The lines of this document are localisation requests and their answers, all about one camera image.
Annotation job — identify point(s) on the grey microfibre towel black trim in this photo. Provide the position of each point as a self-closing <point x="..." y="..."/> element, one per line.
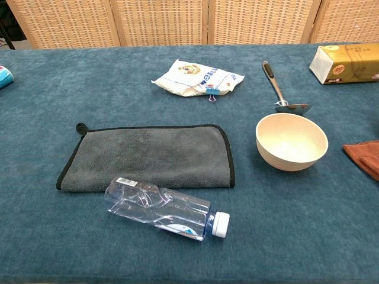
<point x="148" y="156"/>

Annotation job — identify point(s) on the blue binder clip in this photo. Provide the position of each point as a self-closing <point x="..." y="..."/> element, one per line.
<point x="210" y="91"/>

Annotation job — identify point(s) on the white printed plastic bag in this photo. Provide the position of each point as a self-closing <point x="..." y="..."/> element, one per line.
<point x="189" y="77"/>

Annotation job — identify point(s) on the clear plastic water bottle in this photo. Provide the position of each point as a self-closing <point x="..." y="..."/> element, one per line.
<point x="165" y="211"/>

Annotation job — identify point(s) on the blue plush table cloth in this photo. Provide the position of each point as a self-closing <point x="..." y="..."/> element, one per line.
<point x="118" y="88"/>

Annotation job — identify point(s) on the cream plastic bowl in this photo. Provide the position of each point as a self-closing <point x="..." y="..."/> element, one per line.
<point x="291" y="142"/>

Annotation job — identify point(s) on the woven wicker screen panel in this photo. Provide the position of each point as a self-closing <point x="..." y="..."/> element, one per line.
<point x="65" y="23"/>
<point x="349" y="20"/>
<point x="260" y="20"/>
<point x="160" y="22"/>

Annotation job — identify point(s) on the brown cloth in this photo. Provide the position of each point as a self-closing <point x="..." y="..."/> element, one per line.
<point x="365" y="156"/>

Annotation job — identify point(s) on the gold tissue box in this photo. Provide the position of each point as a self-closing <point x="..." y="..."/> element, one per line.
<point x="352" y="65"/>

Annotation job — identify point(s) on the blue plastic wrap box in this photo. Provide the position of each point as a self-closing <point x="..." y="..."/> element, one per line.
<point x="5" y="77"/>

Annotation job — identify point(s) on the black stand pole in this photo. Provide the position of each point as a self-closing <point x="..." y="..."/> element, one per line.
<point x="7" y="37"/>

